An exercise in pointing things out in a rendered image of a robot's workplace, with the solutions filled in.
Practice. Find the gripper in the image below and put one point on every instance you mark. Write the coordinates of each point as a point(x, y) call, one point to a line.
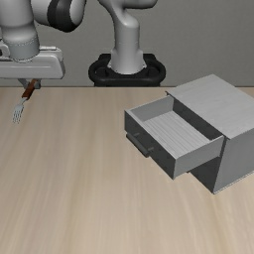
point(36, 66)

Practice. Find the grey cabinet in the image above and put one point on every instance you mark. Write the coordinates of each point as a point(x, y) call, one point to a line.
point(218, 109)

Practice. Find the grey open drawer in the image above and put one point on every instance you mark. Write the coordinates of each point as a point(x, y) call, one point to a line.
point(172, 135)

